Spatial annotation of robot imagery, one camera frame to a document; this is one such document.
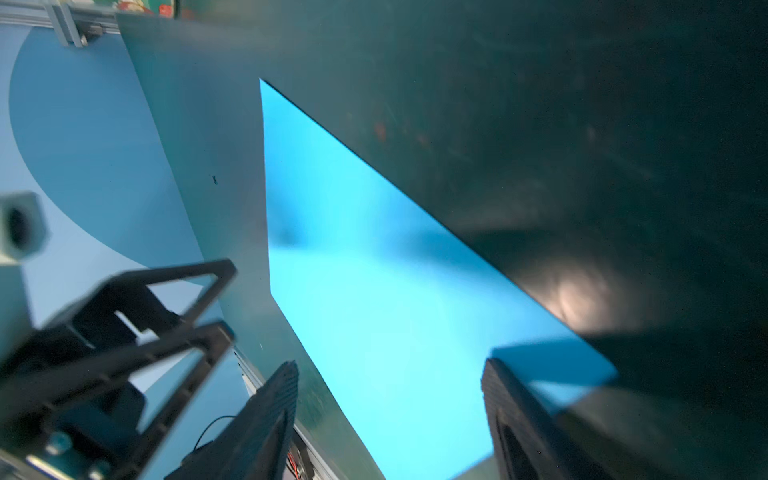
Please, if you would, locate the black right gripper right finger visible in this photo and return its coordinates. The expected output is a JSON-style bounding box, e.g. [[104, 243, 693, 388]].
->
[[481, 358, 610, 480]]

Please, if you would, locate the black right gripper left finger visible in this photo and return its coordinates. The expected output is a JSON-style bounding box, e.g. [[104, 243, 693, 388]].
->
[[167, 361, 299, 480]]

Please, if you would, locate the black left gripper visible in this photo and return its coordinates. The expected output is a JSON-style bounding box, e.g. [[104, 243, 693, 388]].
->
[[1, 259, 237, 479]]

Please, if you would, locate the cyan paper sheet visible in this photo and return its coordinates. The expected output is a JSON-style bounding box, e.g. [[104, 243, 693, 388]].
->
[[260, 84, 617, 479]]

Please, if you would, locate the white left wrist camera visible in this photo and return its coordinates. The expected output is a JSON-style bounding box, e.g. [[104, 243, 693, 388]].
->
[[1, 191, 48, 360]]

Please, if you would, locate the aluminium back frame rail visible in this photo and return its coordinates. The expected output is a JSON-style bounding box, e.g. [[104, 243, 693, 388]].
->
[[1, 0, 120, 48]]

